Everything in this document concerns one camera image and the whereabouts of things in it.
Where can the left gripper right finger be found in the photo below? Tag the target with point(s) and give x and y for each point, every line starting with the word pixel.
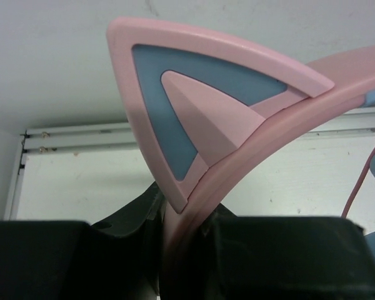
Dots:
pixel 286 257

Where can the blue pink cat-ear headphones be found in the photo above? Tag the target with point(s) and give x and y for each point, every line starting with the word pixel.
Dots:
pixel 206 108

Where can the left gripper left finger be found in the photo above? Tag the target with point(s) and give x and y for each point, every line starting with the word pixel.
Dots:
pixel 117 257

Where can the aluminium table frame rail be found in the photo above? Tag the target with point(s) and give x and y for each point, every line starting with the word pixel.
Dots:
pixel 117 135

